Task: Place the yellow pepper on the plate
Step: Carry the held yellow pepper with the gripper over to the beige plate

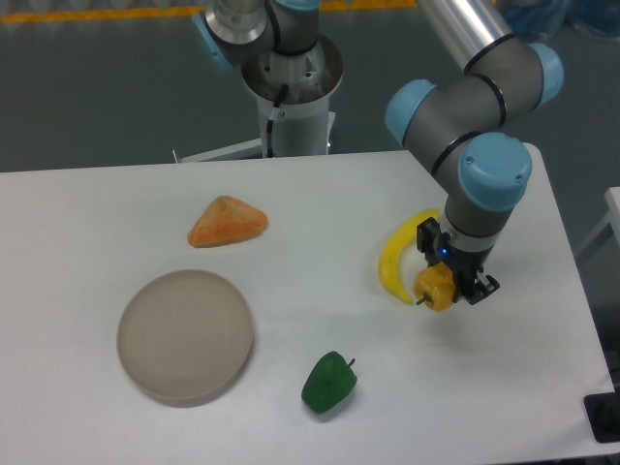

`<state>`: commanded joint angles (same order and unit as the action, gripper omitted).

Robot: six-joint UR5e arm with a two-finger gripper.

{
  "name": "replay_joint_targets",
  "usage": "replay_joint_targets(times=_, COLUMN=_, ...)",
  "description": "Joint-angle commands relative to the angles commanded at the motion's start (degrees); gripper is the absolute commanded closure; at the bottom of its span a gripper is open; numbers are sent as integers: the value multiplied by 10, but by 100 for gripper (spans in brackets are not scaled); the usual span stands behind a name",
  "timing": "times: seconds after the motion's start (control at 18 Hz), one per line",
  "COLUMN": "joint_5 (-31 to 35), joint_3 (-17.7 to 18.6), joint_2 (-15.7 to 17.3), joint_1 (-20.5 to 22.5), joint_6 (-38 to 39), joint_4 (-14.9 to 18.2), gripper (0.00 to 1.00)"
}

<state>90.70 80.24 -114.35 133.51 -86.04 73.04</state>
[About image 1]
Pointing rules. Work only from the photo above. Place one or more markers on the green bell pepper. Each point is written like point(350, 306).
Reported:
point(330, 381)

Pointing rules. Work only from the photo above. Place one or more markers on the yellow banana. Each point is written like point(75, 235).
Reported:
point(389, 261)

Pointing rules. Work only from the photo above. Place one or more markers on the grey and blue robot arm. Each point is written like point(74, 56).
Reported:
point(454, 133)

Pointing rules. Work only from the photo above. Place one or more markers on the orange triangular bread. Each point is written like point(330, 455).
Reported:
point(227, 220)

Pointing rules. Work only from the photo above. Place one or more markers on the yellow bell pepper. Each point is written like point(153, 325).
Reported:
point(434, 287)

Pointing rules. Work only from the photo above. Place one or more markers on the black device at table edge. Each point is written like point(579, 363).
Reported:
point(602, 410)

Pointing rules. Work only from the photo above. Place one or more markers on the beige round plate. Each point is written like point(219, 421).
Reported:
point(184, 337)

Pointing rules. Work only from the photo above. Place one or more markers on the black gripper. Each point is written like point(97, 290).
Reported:
point(440, 242)

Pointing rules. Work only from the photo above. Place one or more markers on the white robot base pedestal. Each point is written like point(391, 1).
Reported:
point(292, 95)

